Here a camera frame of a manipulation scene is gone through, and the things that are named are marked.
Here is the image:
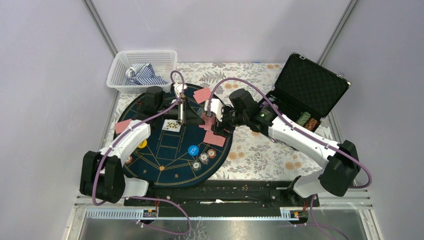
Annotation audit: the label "dealt red card top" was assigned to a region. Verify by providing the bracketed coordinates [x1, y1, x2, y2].
[193, 87, 211, 104]

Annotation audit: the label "green chip row in case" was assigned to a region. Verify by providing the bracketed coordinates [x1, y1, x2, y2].
[296, 111, 311, 126]

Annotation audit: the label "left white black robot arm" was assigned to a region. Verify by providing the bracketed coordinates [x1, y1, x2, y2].
[79, 83, 204, 206]

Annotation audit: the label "face up card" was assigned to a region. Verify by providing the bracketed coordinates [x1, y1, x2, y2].
[162, 119, 182, 133]

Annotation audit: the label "dealt red cards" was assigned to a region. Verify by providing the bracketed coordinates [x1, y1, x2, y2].
[203, 131, 227, 147]

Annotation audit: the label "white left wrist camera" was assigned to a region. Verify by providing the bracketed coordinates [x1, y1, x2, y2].
[172, 82, 187, 98]

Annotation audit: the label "white plastic basket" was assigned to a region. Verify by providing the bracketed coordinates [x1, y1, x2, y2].
[106, 50, 178, 94]

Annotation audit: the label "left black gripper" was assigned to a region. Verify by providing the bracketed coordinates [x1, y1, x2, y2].
[157, 97, 206, 126]

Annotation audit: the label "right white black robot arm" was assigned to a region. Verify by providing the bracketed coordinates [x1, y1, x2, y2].
[204, 88, 362, 206]

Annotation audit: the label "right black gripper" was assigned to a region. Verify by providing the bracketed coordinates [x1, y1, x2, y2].
[211, 104, 248, 140]

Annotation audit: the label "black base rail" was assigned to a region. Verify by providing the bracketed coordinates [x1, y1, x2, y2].
[124, 180, 320, 218]

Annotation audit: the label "orange black chip row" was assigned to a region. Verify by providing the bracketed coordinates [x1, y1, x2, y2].
[303, 117, 320, 132]

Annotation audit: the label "dealt red card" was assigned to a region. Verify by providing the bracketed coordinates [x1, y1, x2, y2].
[114, 119, 132, 135]
[193, 87, 211, 104]

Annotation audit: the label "yellow big blind button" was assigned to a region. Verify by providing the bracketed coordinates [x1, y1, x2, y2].
[137, 139, 147, 149]

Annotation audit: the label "floral tablecloth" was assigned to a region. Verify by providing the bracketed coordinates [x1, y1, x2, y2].
[96, 62, 345, 182]

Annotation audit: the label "blue striped cloth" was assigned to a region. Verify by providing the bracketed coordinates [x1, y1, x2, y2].
[124, 63, 168, 86]

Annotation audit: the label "red playing card deck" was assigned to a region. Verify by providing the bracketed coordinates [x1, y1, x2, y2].
[199, 113, 216, 131]

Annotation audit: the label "red white chip stack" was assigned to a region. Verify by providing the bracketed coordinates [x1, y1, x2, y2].
[207, 149, 217, 159]

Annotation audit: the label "blue small blind button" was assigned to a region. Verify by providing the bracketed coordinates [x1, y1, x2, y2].
[187, 145, 199, 156]

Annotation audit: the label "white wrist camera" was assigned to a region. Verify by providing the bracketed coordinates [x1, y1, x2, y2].
[204, 98, 224, 122]
[172, 82, 187, 98]

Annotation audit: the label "black aluminium chip case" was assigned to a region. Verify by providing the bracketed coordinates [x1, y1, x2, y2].
[266, 52, 351, 132]

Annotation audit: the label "blue ten chip stack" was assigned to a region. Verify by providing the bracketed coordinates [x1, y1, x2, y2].
[199, 153, 209, 165]

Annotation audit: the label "round dark poker mat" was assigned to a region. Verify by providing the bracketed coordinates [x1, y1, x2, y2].
[112, 83, 234, 190]

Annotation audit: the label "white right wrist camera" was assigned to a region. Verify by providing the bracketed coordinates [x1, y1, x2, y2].
[204, 98, 224, 122]

